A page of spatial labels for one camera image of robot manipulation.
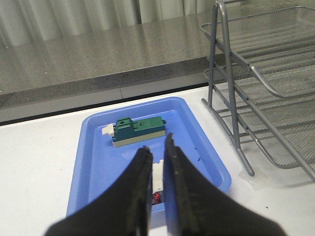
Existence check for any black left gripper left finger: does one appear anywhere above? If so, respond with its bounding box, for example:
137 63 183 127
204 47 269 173
46 147 153 236

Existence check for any grey stone counter ledge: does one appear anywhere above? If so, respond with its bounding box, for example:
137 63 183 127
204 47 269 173
0 0 213 120

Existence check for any green and cream relay module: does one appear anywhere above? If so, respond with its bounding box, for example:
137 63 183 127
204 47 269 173
101 116 166 148

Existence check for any blue plastic tray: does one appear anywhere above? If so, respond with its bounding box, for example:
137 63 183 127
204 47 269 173
66 97 231 215

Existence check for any clear tape patch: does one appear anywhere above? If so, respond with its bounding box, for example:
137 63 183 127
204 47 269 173
238 169 272 192

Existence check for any silver mesh tray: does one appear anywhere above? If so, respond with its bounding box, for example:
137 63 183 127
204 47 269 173
204 68 315 170
201 6 315 98

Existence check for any white circuit breaker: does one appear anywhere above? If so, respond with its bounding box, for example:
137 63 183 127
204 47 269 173
153 159 164 193

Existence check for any bottom silver mesh tray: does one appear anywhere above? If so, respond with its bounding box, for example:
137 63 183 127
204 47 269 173
204 68 315 170

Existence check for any red emergency stop push button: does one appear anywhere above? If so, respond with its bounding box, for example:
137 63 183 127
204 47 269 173
152 192 162 205

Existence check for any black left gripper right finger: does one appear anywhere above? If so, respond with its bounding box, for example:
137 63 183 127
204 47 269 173
163 134 285 236

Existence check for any top silver mesh tray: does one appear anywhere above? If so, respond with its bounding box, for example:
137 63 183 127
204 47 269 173
201 6 315 98

